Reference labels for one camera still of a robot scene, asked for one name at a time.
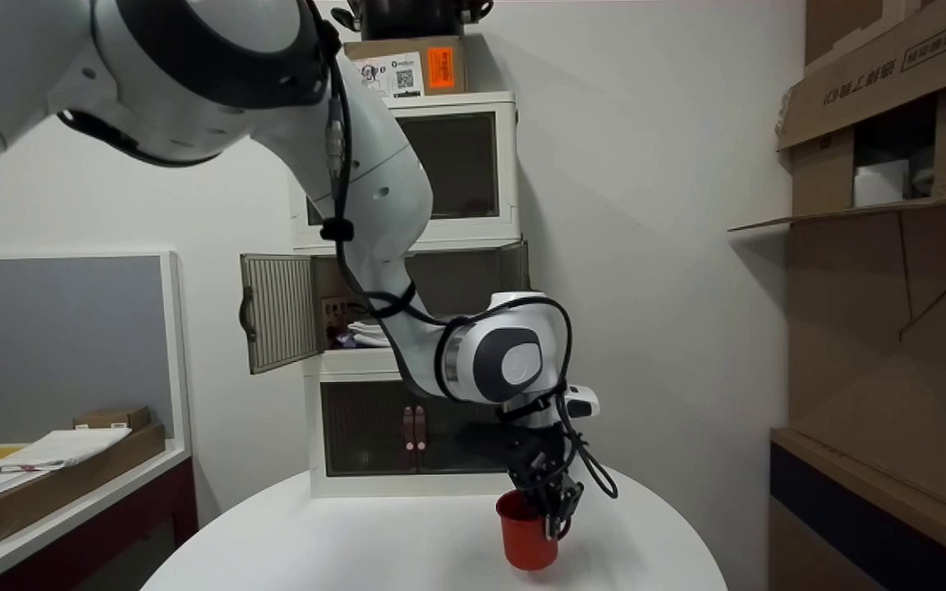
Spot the stack of cardboard boxes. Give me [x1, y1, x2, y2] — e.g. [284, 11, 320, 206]
[727, 0, 946, 591]

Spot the labelled cardboard box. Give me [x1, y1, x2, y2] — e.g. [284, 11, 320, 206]
[343, 34, 469, 100]

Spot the white folded cloth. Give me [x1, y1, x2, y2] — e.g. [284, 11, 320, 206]
[348, 321, 393, 349]

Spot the white foam block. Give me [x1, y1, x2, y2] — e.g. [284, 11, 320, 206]
[852, 159, 911, 208]

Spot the dark lower cabinet door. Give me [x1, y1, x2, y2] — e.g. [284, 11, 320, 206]
[417, 399, 517, 477]
[320, 381, 419, 478]

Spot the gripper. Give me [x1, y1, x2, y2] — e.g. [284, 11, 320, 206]
[508, 422, 586, 542]

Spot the black pot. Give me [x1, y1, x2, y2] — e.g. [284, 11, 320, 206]
[330, 0, 495, 41]

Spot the slatted open cabinet door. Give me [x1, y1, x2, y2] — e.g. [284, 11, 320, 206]
[240, 253, 324, 375]

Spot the dark glass cabinet door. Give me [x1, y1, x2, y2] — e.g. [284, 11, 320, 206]
[296, 102, 517, 241]

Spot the small cardboard box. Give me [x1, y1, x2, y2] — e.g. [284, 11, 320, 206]
[72, 405, 152, 433]

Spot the flat cardboard tray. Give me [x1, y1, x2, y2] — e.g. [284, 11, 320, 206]
[0, 422, 168, 553]

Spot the white desk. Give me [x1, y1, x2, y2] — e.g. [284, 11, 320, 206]
[0, 440, 200, 591]

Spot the red cup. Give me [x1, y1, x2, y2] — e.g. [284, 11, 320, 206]
[495, 489, 561, 572]

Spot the white stacked cabinet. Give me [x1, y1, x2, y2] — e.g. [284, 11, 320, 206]
[239, 90, 532, 499]

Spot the white paper stack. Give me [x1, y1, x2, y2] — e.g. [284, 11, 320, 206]
[0, 426, 132, 476]

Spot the dark door handle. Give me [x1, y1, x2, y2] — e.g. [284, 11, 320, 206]
[239, 285, 259, 344]

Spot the grey partition panel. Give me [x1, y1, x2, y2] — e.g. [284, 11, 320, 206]
[0, 252, 193, 454]

